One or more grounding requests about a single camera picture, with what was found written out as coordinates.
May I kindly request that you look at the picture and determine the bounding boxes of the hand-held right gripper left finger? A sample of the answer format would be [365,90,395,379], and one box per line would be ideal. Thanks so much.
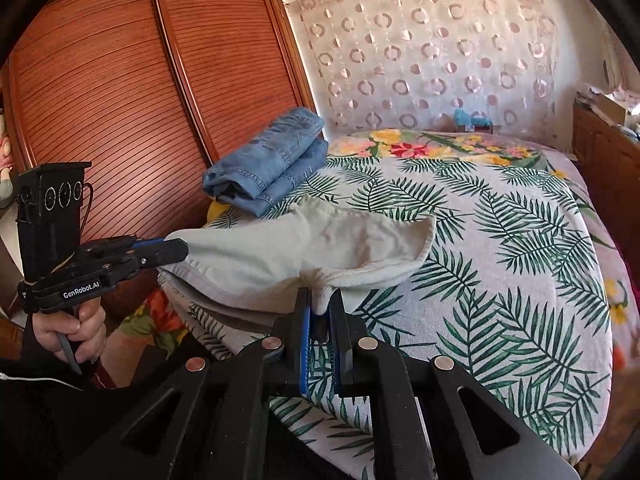
[60,287,315,480]

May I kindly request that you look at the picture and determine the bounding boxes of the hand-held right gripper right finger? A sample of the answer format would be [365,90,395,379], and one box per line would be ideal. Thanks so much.
[327,287,581,480]

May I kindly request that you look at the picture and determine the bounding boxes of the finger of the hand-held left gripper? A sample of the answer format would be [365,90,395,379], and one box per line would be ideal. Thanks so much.
[85,235,168,256]
[82,239,189,283]

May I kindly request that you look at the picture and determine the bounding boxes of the grey-green pants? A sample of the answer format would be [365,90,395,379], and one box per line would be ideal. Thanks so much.
[157,196,438,333]

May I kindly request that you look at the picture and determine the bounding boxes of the person's left forearm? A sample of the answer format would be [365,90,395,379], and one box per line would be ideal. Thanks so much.
[0,355,136,480]

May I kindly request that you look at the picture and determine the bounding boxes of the person's left hand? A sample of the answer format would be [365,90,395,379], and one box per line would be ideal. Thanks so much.
[32,304,108,366]

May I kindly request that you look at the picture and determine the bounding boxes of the wooden slatted wardrobe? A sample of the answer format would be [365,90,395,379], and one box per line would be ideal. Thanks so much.
[0,0,326,321]

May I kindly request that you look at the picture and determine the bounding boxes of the folded blue jeans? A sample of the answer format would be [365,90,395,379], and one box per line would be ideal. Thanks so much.
[202,106,328,218]

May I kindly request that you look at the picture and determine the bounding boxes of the leaf print bed sheet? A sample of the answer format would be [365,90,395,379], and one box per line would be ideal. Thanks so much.
[170,152,628,480]

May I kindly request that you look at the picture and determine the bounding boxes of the floral bed sheet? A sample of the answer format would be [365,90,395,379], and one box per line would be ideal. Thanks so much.
[117,129,633,371]

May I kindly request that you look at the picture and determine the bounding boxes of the blue cloth bundle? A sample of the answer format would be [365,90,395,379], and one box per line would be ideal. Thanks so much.
[452,108,493,133]

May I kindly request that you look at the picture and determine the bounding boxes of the circle patterned sheer curtain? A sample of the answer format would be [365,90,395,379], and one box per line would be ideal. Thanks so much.
[287,0,561,136]

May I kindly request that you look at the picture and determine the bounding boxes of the long wooden cabinet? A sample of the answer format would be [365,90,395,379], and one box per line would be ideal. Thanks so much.
[570,102,640,261]

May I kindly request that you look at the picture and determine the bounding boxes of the cardboard box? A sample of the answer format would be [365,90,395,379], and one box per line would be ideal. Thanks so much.
[590,92,640,127]

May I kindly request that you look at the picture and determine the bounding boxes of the thin white cord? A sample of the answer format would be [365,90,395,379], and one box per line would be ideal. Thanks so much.
[0,373,68,387]

